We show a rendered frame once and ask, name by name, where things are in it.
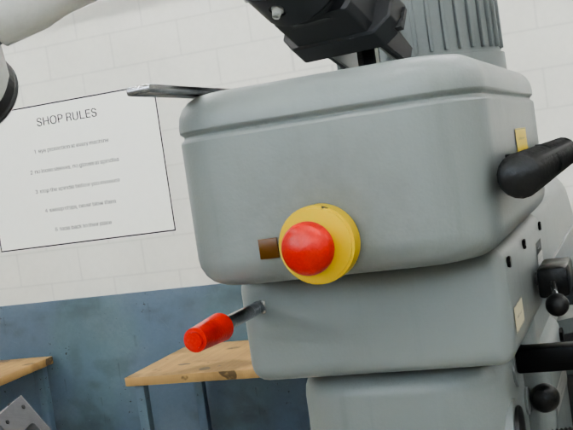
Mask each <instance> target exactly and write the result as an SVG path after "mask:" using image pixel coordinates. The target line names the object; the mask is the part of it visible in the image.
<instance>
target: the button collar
mask: <svg viewBox="0 0 573 430"><path fill-rule="evenodd" d="M305 221H310V222H315V223H318V224H320V225H322V226H323V227H324V228H325V229H327V231H328V232H329V233H330V235H331V236H332V238H333V242H334V248H335V250H334V256H333V261H332V263H331V264H330V265H329V266H328V267H327V268H326V269H325V270H324V271H323V272H322V273H319V274H317V275H314V276H302V275H299V274H297V273H295V272H294V271H292V270H291V269H290V268H289V267H288V266H287V264H286V263H285V261H284V259H283V257H282V253H281V242H282V239H283V236H284V234H285V233H286V232H287V231H288V230H289V229H290V228H291V227H292V226H293V225H294V224H298V223H301V222H305ZM360 248H361V240H360V235H359V231H358V228H357V227H356V224H355V222H354V221H353V219H352V218H351V217H350V216H349V215H348V214H347V213H346V212H345V211H343V210H342V209H340V208H338V207H336V206H333V205H329V204H314V205H310V206H306V207H303V208H300V209H298V210H297V211H296V212H294V213H293V214H292V215H291V216H290V217H289V218H288V219H287V220H286V222H285V223H284V224H283V226H282V229H281V233H280V238H279V249H280V254H281V258H282V260H283V262H284V264H285V266H286V267H287V268H288V270H289V271H290V272H291V273H292V274H293V275H294V276H296V277H297V278H298V279H300V280H301V281H303V282H307V283H311V284H326V283H329V282H333V281H335V280H337V279H339V278H340V277H342V276H344V275H345V274H346V273H348V272H349V271H350V270H351V269H352V267H353V266H354V264H355V263H356V261H357V259H358V256H359V253H360Z"/></svg>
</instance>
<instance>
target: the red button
mask: <svg viewBox="0 0 573 430"><path fill-rule="evenodd" d="M334 250H335V248H334V242H333V238H332V236H331V235H330V233H329V232H328V231H327V229H325V228H324V227H323V226H322V225H320V224H318V223H315V222H310V221H305V222H301V223H298V224H294V225H293V226H292V227H291V228H290V229H289V230H288V231H287V232H286V233H285V234H284V236H283V239H282V242H281V253H282V257H283V259H284V261H285V263H286V265H287V266H288V267H289V268H290V269H291V270H292V271H294V272H295V273H297V274H299V275H302V276H314V275H317V274H319V273H322V272H323V271H324V270H325V269H326V268H327V267H328V266H329V265H330V264H331V263H332V261H333V256H334Z"/></svg>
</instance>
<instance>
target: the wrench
mask: <svg viewBox="0 0 573 430"><path fill-rule="evenodd" d="M220 90H229V89H222V88H208V87H194V86H180V85H166V84H141V85H137V86H131V87H128V88H127V89H126V93H127V96H139V97H164V98H189V99H194V98H195V97H198V96H203V95H206V94H209V93H212V92H216V91H220Z"/></svg>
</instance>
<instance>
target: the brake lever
mask: <svg viewBox="0 0 573 430"><path fill-rule="evenodd" d="M265 313H266V307H265V301H264V300H259V301H255V302H253V303H251V304H249V305H247V306H245V307H243V308H241V309H239V310H237V311H235V312H233V313H231V314H229V315H225V314H223V313H215V314H213V315H211V316H210V317H208V318H207V319H205V320H204V321H202V322H200V323H198V324H196V325H195V326H193V327H192V328H190V329H189V330H188V331H187V332H186V333H185V335H184V344H185V346H186V347H187V348H188V349H189V350H190V351H191V352H201V351H204V350H205V349H207V348H210V347H212V346H215V345H217V344H219V343H222V342H224V341H225V340H228V339H229V338H230V337H231V336H232V334H233V332H234V328H236V327H237V326H239V325H241V324H242V323H245V322H247V321H248V320H250V319H252V318H254V317H256V316H258V315H259V314H265Z"/></svg>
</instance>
